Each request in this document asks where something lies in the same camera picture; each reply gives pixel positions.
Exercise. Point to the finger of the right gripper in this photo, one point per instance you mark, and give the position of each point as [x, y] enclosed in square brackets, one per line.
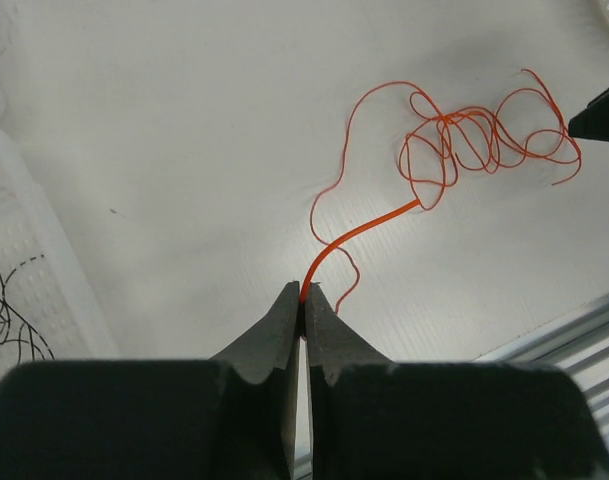
[592, 123]

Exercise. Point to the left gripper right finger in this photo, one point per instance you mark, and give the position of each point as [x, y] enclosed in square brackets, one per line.
[374, 418]

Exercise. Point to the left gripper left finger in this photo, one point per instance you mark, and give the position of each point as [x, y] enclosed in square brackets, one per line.
[231, 416]

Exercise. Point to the aluminium rail frame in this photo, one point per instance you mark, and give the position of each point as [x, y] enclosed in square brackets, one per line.
[578, 345]

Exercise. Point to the front left white basket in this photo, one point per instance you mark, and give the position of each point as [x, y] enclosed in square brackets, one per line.
[47, 308]

